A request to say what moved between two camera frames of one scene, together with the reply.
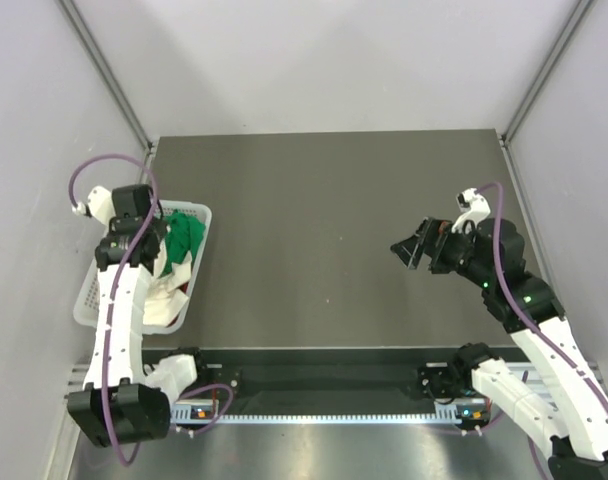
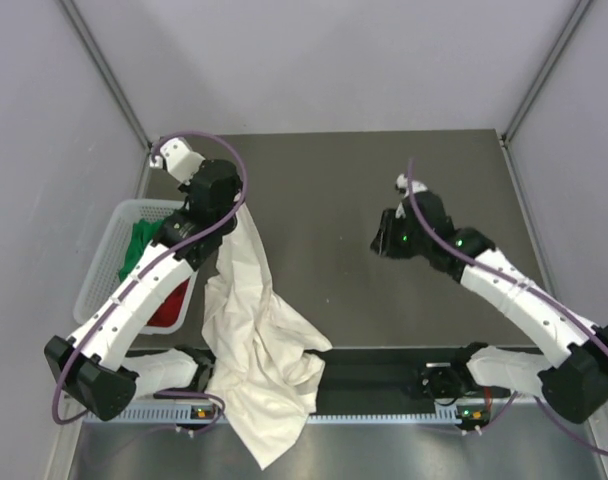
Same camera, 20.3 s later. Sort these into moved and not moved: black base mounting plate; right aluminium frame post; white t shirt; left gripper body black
Moved: white t shirt; left gripper body black
Not moved: right aluminium frame post; black base mounting plate
